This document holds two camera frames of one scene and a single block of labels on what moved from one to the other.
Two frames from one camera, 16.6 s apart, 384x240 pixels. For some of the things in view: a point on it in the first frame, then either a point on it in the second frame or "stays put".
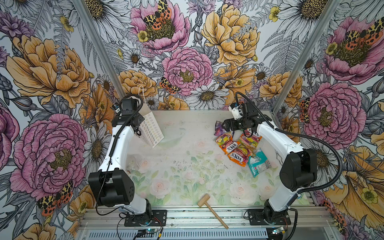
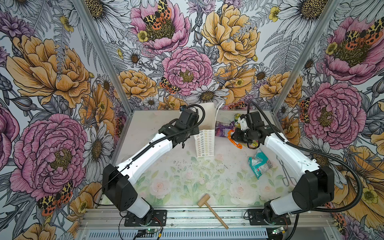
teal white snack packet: x=258 y=162 stays put
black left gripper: x=141 y=117 → x=194 y=128
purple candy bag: x=219 y=129 stays put
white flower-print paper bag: x=151 y=131 → x=204 y=137
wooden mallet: x=204 y=199 stays put
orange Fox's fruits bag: x=239 y=157 → x=229 y=135
